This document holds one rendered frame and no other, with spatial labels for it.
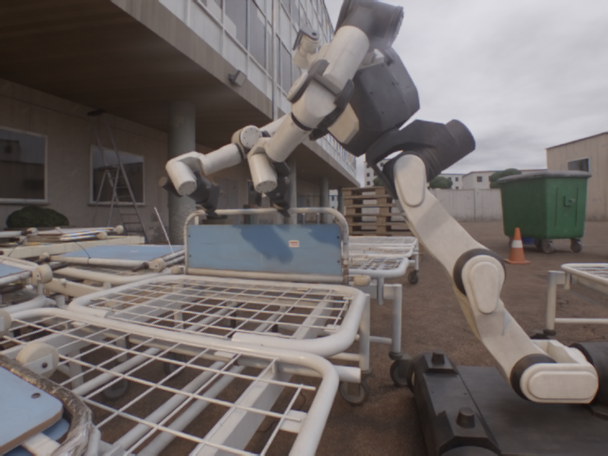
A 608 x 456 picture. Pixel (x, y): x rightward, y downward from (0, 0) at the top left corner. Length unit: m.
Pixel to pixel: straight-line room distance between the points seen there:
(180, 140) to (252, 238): 5.94
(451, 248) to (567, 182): 5.65
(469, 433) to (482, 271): 0.41
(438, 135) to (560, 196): 5.55
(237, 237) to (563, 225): 5.87
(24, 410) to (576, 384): 1.16
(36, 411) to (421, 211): 0.86
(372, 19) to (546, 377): 1.04
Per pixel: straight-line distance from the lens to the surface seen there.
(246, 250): 1.27
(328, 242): 1.16
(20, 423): 0.43
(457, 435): 0.94
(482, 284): 0.93
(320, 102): 0.74
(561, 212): 6.46
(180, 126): 7.17
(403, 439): 1.24
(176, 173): 1.01
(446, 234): 0.93
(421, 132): 0.93
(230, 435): 0.51
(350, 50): 0.79
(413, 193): 0.88
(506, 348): 1.06
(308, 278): 1.19
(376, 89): 0.92
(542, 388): 1.09
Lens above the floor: 0.76
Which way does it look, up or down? 1 degrees down
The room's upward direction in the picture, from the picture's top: 1 degrees counter-clockwise
